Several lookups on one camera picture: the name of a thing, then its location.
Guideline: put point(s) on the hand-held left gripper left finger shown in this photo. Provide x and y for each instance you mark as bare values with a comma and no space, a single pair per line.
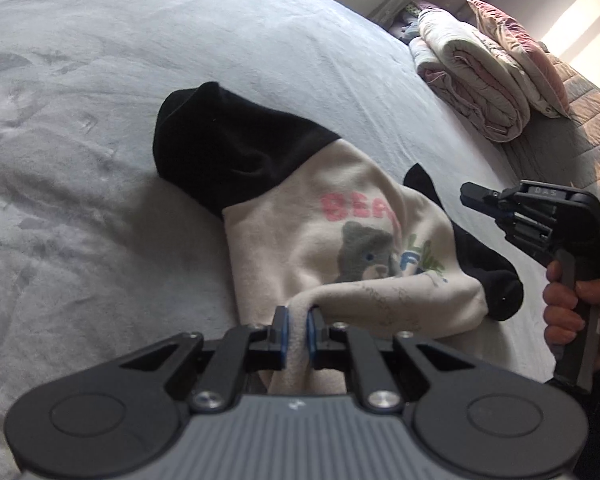
283,340

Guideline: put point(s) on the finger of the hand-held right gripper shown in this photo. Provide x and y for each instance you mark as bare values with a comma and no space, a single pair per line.
480,200

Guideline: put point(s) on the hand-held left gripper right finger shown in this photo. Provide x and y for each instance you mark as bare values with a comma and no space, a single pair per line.
311,340

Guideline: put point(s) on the cream bear print sweatshirt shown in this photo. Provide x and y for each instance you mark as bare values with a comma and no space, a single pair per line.
280,225

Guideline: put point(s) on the grey quilted headboard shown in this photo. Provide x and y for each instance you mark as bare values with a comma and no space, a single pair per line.
580,125

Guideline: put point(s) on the folded pale quilt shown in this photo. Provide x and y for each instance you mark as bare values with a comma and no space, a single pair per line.
470,80

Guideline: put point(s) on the pink pillow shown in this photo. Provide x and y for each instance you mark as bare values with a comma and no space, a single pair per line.
525,55

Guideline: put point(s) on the dark cloth bundle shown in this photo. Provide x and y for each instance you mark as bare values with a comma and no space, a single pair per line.
409,25

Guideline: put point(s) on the grey bed sheet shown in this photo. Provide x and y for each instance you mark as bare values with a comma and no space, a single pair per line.
105,135

